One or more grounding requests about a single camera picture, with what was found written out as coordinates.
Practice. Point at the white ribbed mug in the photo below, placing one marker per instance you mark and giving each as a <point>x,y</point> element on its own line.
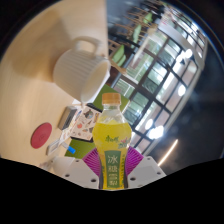
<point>75,71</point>

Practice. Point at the yellow drink bottle orange cap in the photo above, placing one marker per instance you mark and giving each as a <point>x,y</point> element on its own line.
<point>112,140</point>

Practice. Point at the small blue-capped bottle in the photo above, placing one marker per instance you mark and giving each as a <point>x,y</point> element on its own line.
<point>70,149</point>

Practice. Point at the small white flat device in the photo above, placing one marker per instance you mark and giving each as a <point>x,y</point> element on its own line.
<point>53,147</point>

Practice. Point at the dark-framed window wall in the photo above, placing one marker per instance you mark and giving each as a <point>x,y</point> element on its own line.
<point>156,76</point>

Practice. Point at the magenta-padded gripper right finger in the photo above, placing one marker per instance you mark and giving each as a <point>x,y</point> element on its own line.
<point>146,171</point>

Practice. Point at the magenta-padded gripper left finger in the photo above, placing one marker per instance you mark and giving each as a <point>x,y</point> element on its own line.
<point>80,173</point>

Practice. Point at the wooden chairs with green seats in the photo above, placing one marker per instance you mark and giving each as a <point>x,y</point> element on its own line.
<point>118,55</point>

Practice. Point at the black pendant lamps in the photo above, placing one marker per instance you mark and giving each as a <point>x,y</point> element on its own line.
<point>155,132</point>

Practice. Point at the flat round red coaster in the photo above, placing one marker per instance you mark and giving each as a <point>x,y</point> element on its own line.
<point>41,135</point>

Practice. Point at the small dark grey box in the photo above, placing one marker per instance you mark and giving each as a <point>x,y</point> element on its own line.
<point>66,117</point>

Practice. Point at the black tablet with stickers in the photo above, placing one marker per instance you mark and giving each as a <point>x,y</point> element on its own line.
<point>85,125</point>

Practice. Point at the long curved linear light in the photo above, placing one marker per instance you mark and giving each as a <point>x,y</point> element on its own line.
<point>167,152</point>

